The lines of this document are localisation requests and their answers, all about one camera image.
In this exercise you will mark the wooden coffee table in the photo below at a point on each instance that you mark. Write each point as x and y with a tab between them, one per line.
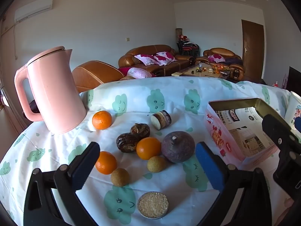
190	71

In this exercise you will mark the yam slice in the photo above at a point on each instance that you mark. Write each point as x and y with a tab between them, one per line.
152	204

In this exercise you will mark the white air conditioner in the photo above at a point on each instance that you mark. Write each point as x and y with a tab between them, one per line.
33	9

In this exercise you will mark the brown leather armchair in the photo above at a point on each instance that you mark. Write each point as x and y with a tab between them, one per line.
218	51

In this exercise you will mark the pink floral pillow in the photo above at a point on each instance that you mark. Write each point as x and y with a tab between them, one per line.
144	59
165	57
215	58

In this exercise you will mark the pink tin box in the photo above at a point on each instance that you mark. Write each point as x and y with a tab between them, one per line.
217	134

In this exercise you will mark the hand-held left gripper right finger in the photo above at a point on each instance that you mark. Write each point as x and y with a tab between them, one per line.
209	168

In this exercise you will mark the brown leather long sofa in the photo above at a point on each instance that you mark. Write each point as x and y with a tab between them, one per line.
150	49

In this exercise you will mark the pile of tangerines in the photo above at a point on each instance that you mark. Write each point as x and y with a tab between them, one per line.
219	67

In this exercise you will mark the black television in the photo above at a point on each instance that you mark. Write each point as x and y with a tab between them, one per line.
295	78

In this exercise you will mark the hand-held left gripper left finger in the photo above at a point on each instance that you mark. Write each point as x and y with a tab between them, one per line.
80	170

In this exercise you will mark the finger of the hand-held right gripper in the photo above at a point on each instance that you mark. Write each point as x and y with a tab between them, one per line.
270	123

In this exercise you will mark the cut purple yam piece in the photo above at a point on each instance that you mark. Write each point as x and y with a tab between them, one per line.
161	120

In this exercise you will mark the brown leather chaise sofa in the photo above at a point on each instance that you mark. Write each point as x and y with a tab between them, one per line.
94	74

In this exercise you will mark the small orange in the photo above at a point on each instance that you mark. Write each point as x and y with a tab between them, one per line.
106	163
102	120

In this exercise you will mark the pink electric kettle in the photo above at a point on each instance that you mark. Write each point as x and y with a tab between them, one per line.
54	91

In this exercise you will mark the white cloud print tablecloth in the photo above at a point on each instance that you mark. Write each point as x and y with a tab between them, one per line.
178	94

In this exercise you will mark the large orange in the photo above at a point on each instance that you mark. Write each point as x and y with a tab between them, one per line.
148	148

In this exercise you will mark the pale pink pillow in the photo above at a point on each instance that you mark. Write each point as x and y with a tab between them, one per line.
140	73

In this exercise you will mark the small brown round fruit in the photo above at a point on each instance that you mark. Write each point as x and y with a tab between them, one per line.
156	164
120	177

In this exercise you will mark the dark object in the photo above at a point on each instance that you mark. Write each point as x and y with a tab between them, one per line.
34	107

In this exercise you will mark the round purple fruit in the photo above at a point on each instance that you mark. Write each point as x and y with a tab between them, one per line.
178	147

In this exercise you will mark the white cartoon mug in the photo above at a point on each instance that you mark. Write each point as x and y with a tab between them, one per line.
294	113

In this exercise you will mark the dark dried fruit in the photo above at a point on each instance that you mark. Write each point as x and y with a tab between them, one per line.
140	131
126	143

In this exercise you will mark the stack of dark chairs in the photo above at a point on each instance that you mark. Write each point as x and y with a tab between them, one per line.
188	48

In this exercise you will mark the brown wooden door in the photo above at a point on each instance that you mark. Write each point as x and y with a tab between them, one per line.
252	49

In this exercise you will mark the red plush toy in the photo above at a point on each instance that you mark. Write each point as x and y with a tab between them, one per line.
182	37

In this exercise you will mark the tall woven vase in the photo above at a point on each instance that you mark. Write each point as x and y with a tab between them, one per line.
179	34

